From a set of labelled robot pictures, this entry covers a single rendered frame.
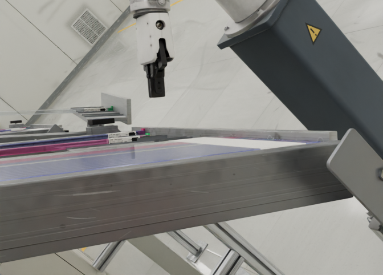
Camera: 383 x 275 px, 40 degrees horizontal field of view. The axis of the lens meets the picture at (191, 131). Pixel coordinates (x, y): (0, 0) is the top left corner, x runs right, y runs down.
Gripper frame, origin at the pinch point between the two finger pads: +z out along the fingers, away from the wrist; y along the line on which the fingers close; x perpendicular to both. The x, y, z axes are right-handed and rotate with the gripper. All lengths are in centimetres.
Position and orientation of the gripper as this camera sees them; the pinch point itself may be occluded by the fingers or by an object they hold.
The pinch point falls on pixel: (156, 88)
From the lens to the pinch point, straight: 111.5
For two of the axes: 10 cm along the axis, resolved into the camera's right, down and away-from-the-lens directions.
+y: -4.4, -0.1, 9.0
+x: -9.0, 0.9, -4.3
